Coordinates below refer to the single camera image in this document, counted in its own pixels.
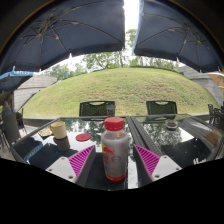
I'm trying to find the dark patio chairs group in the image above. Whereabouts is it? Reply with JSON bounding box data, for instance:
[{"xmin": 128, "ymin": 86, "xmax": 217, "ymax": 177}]
[{"xmin": 208, "ymin": 103, "xmax": 224, "ymax": 131}]

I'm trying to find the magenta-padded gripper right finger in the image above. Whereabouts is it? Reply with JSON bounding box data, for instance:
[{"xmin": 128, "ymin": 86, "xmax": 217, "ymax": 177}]
[{"xmin": 132, "ymin": 144, "xmax": 183, "ymax": 186}]

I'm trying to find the cream ceramic mug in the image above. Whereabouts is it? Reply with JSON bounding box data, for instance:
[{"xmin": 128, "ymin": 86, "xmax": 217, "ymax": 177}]
[{"xmin": 49, "ymin": 121, "xmax": 68, "ymax": 140}]

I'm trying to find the beige patio umbrella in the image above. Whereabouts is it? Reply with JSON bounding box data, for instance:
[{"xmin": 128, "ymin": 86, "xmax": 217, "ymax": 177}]
[{"xmin": 207, "ymin": 71, "xmax": 224, "ymax": 88}]

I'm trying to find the person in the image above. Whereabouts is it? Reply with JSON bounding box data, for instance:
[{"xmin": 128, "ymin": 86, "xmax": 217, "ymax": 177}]
[{"xmin": 1, "ymin": 100, "xmax": 13, "ymax": 118}]

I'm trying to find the red-capped drink bottle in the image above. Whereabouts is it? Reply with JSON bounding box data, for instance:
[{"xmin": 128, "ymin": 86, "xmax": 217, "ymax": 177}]
[{"xmin": 100, "ymin": 116, "xmax": 130, "ymax": 183}]

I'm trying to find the flat round red coaster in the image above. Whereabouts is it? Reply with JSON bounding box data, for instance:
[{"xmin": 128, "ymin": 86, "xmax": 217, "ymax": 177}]
[{"xmin": 75, "ymin": 132, "xmax": 92, "ymax": 142}]

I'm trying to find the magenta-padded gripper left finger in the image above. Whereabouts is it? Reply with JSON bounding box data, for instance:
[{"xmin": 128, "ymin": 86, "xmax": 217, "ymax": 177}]
[{"xmin": 45, "ymin": 144, "xmax": 97, "ymax": 187}]

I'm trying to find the grey wicker chair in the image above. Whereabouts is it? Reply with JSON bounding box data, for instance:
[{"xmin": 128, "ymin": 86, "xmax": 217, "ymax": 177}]
[{"xmin": 1, "ymin": 111, "xmax": 21, "ymax": 146}]

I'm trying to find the small round ashtray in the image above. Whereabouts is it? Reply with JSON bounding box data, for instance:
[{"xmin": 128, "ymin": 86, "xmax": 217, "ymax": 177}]
[{"xmin": 165, "ymin": 119, "xmax": 179, "ymax": 131}]

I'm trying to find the black mesh patio chair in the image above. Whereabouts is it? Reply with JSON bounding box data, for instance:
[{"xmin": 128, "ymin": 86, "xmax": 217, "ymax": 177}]
[
  {"xmin": 145, "ymin": 100, "xmax": 178, "ymax": 116},
  {"xmin": 78, "ymin": 100, "xmax": 116, "ymax": 118}
]

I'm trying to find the black slim patio chair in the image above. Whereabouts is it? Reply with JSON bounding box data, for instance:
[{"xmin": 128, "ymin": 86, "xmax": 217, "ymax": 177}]
[{"xmin": 14, "ymin": 108, "xmax": 28, "ymax": 134}]

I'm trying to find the dark blue patio umbrella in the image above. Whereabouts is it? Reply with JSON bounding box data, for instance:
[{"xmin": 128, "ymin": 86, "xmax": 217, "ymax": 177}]
[
  {"xmin": 0, "ymin": 0, "xmax": 126, "ymax": 76},
  {"xmin": 0, "ymin": 66, "xmax": 34, "ymax": 94},
  {"xmin": 132, "ymin": 0, "xmax": 224, "ymax": 74}
]

